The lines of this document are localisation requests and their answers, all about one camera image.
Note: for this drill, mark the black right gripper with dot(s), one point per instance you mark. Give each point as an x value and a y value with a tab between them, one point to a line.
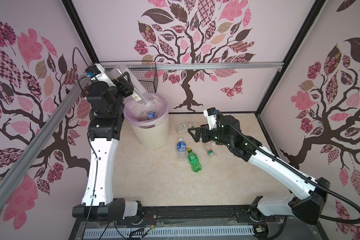
205	130

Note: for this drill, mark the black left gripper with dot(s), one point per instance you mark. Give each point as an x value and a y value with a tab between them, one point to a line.
126	85

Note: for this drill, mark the tall frosted clear bottle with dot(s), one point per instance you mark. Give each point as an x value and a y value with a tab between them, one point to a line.
140	100

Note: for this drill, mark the clear bottle green red label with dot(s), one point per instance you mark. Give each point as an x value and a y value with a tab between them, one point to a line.
208	147

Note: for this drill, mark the green soda bottle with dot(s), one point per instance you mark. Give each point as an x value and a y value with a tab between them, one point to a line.
194	161

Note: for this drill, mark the small water bottle blue label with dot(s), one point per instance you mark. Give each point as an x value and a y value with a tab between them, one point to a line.
182	150

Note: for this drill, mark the blue cap water bottle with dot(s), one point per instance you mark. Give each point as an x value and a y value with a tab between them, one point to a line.
148	115

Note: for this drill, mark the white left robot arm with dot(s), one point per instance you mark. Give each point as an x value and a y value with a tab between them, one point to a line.
104	131

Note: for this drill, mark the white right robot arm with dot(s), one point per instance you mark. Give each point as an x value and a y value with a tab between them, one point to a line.
306	200

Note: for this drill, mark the pink bin liner bag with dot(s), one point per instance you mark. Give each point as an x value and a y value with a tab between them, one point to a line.
163	109

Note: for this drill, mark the cream ribbed waste bin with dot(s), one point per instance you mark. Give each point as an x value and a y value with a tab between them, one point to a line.
152	134

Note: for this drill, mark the square clear bottle green label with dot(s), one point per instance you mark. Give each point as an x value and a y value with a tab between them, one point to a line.
183	128

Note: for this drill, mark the aluminium back rail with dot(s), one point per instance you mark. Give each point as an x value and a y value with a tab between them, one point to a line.
210	66

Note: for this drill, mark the aluminium rail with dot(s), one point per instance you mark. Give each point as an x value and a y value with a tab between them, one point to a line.
16	173
210	66

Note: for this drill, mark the black wire mesh basket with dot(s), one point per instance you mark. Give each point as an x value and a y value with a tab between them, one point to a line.
145	72

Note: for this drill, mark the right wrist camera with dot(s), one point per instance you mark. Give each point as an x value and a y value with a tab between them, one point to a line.
211	116

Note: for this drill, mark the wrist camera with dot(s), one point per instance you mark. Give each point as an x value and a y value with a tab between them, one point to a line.
97	72
211	116

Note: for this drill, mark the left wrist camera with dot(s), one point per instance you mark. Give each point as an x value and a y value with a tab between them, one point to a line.
97	72

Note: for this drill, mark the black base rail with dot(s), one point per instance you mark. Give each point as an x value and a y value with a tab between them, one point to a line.
266	228

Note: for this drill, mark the white slotted cable duct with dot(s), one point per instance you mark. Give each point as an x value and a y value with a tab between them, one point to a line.
167	232

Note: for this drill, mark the aluminium left rail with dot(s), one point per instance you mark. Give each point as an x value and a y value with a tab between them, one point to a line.
16	173

